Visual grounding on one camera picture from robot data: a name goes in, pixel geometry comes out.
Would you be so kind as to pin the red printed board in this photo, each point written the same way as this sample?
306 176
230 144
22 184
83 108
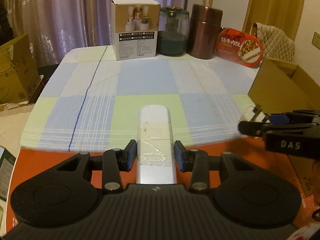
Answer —
250 152

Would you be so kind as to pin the brown metal canister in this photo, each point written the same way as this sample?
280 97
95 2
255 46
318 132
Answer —
203 32

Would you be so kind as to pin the beige printed bedsheet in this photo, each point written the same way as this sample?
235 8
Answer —
12 127

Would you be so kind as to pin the beige wall switch plate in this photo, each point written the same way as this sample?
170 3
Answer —
316 42

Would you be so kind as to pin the flattened cardboard boxes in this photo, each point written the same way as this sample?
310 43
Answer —
15 72

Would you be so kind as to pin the white power adapter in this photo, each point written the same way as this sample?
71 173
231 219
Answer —
155 130

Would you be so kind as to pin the cardboard box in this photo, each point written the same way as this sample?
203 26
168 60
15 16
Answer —
275 90

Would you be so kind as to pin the white plug adapter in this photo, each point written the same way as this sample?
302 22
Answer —
250 115

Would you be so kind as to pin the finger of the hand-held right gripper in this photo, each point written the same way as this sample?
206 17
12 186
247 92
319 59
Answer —
252 128
278 118

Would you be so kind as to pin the green glass jar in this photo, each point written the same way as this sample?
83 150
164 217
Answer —
172 42

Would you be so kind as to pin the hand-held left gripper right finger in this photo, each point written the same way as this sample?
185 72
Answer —
179 155

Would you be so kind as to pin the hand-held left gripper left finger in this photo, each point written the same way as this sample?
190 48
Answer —
131 155

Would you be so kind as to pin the purple curtain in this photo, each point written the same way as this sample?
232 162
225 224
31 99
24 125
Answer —
62 12

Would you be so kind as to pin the beige quilted cover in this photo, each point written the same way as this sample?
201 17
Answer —
275 40

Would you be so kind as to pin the checkered cloth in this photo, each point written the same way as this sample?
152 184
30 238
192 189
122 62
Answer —
150 80

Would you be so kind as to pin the white product box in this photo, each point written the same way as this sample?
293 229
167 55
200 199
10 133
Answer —
135 37

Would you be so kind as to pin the red instant food bowl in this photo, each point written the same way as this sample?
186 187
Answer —
237 47

